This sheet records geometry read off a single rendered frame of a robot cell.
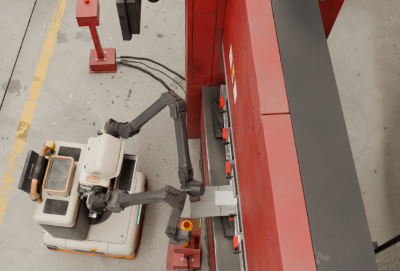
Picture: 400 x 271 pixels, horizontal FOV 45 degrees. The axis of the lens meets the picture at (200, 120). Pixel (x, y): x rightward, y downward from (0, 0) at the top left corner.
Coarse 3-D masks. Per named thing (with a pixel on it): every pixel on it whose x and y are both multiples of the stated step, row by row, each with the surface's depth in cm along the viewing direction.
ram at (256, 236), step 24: (240, 24) 207; (240, 48) 210; (240, 72) 214; (240, 96) 218; (240, 120) 222; (240, 144) 226; (240, 168) 230; (240, 192) 235; (240, 216) 240; (264, 216) 172; (264, 240) 175; (264, 264) 178
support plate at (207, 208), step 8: (208, 192) 282; (208, 200) 280; (192, 208) 278; (200, 208) 278; (208, 208) 278; (216, 208) 278; (224, 208) 278; (232, 208) 278; (192, 216) 276; (200, 216) 276; (208, 216) 276
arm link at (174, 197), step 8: (120, 192) 253; (128, 192) 254; (144, 192) 241; (152, 192) 237; (160, 192) 234; (168, 192) 233; (176, 192) 234; (184, 192) 237; (120, 200) 248; (128, 200) 245; (136, 200) 242; (144, 200) 240; (152, 200) 237; (160, 200) 235; (168, 200) 230; (176, 200) 232; (184, 200) 235; (112, 208) 251; (120, 208) 249
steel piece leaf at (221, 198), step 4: (216, 192) 282; (220, 192) 282; (224, 192) 282; (228, 192) 282; (232, 192) 282; (216, 196) 281; (220, 196) 281; (224, 196) 281; (228, 196) 281; (232, 196) 281; (216, 200) 280; (220, 200) 280; (224, 200) 280; (228, 200) 280; (232, 200) 280; (216, 204) 279; (220, 204) 279; (224, 204) 279; (228, 204) 279; (232, 204) 279
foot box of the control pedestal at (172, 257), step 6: (168, 246) 365; (168, 252) 363; (168, 258) 361; (174, 258) 351; (180, 258) 351; (198, 258) 351; (168, 264) 359; (174, 264) 349; (180, 264) 349; (186, 264) 349; (192, 264) 349; (198, 264) 349; (180, 270) 358; (186, 270) 358; (192, 270) 358; (198, 270) 358
